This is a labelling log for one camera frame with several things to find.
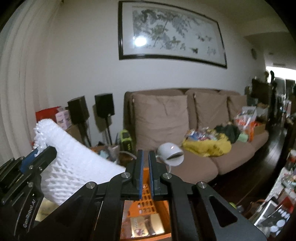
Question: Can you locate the white foam net sheet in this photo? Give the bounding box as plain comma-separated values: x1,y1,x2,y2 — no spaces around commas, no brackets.
34,119,125,205

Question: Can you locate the clear jar gold lid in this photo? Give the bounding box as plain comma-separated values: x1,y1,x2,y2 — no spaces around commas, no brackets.
120,200,165,240

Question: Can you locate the orange plastic basket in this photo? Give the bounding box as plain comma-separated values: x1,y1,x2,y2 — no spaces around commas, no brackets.
120,168,171,240

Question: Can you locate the yellow plaid tablecloth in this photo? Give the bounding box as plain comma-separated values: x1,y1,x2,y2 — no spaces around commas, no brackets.
34,198,59,226

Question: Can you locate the brown cardboard box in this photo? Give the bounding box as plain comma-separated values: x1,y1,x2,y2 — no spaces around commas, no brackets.
66,125,84,144

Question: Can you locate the white dome device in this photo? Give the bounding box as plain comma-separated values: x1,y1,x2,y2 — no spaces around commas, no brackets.
157,143,184,167

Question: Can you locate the pink white small box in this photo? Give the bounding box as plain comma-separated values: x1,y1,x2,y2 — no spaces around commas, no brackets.
55,110,72,130

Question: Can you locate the red gift box top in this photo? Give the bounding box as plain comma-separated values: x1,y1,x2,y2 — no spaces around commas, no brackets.
36,106,60,122

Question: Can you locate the green black power station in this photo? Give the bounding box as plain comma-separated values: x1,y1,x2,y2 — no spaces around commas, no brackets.
119,130,133,153

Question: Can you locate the left black speaker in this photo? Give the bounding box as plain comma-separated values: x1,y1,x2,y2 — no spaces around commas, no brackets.
67,96,91,146

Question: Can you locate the black speaker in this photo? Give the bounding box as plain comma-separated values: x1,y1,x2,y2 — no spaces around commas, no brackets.
94,93,115,145
67,96,91,146

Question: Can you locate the brown sofa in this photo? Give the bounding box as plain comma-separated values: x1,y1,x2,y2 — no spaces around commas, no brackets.
124,88,269,183

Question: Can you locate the brown cushion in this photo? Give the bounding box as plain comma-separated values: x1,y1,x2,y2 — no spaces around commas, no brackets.
194,92,229,129
227,95,247,121
133,94,189,151

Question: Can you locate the yellow cloth bag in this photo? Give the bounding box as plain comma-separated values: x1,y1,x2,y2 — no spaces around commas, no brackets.
182,133,232,157

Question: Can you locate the right black speaker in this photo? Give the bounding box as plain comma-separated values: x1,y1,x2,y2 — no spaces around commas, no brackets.
94,93,115,145

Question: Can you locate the framed ink painting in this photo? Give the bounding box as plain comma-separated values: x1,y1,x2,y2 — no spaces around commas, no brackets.
118,1,227,68

